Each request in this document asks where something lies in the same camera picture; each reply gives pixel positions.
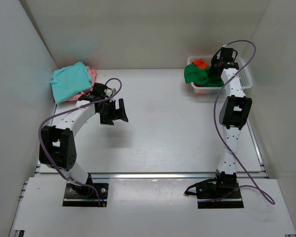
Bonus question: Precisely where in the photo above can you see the green t shirt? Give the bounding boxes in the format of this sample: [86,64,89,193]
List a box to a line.
[184,64,224,87]

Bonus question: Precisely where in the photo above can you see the white plastic basket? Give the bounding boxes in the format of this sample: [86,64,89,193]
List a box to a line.
[186,55,253,95]

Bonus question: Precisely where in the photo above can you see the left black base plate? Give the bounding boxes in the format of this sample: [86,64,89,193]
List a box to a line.
[62,182,109,207]

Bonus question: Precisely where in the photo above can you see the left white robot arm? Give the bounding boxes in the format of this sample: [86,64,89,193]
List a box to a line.
[39,95,128,197]

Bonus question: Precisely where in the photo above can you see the folded pink t shirt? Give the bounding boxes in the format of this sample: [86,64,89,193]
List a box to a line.
[65,66,97,101]

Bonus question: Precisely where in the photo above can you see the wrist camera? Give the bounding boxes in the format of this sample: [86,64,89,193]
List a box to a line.
[91,82,116,98]
[220,47,238,62]

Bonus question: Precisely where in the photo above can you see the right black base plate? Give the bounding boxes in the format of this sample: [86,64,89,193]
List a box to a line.
[184,178,244,209]

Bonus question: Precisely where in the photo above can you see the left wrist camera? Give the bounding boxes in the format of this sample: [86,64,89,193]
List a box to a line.
[91,82,116,98]

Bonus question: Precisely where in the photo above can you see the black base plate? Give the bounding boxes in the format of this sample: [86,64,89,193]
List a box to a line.
[184,178,244,209]
[62,182,109,207]

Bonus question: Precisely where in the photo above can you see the folded cyan t shirt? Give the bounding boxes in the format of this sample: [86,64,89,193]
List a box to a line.
[49,62,86,104]

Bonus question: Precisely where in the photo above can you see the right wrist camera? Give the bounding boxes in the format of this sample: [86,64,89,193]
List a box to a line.
[220,47,238,62]

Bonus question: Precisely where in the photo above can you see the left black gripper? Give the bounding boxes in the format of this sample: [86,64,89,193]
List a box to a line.
[98,97,129,125]

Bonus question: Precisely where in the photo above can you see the aluminium rail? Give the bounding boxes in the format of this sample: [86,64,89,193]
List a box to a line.
[35,171,268,179]

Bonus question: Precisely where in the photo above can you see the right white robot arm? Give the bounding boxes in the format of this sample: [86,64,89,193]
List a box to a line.
[209,47,252,198]

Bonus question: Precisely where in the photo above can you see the orange t shirt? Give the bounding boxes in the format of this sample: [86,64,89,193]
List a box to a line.
[192,58,208,70]

